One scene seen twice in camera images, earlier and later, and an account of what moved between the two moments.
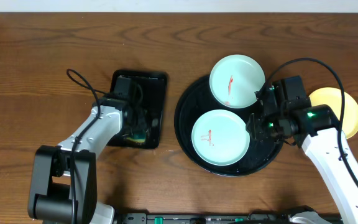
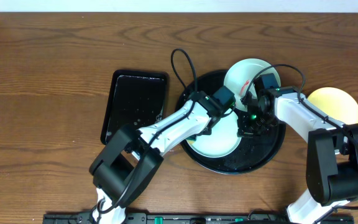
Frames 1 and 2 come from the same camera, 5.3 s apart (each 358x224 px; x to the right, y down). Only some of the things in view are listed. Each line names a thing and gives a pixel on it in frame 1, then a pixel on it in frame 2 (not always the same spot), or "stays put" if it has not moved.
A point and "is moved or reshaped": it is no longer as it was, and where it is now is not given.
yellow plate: [332, 96] stays put
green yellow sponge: [138, 138] is moved or reshaped
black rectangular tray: [142, 117] stays put
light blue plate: [234, 80] is moved or reshaped
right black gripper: [258, 132] → [245, 130]
